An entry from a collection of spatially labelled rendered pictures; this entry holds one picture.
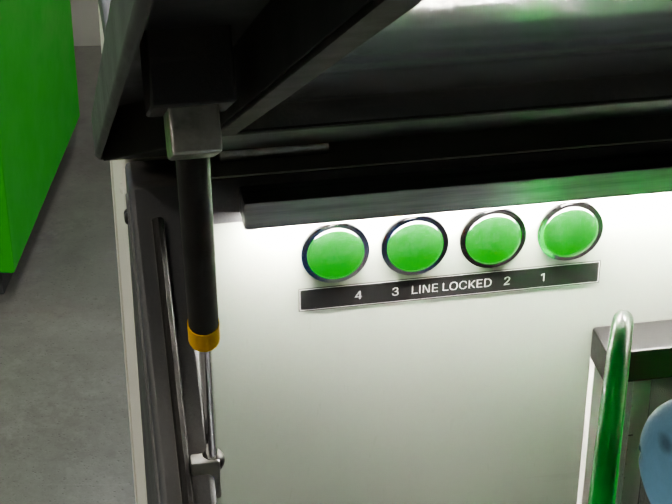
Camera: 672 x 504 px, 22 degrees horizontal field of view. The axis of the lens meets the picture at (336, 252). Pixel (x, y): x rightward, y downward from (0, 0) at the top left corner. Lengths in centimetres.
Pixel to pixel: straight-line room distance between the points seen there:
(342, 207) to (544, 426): 29
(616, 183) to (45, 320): 264
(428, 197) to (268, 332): 17
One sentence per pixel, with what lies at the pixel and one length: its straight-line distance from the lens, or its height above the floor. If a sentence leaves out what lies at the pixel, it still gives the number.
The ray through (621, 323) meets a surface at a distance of 109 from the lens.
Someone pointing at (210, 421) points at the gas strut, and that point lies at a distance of 110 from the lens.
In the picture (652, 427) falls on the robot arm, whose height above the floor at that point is 155.
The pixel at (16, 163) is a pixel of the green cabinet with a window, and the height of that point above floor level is 30.
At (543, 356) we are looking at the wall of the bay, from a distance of 135.
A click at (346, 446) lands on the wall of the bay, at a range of 135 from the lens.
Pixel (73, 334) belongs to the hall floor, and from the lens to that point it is 372.
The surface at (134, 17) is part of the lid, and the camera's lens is 51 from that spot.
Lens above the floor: 201
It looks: 30 degrees down
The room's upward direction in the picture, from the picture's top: straight up
